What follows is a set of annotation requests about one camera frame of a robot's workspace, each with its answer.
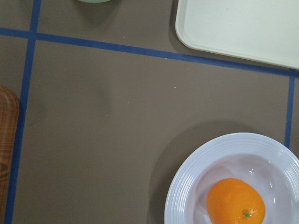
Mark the cream bear tray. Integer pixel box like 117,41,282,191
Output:
175,0,299,69

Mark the wooden cutting board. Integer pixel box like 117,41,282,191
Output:
0,86,19,223

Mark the orange fruit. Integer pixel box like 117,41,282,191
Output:
206,178,266,224

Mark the white ridged plate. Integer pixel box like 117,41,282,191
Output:
164,133,299,224

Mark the green ceramic bowl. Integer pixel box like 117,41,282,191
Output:
78,0,110,4

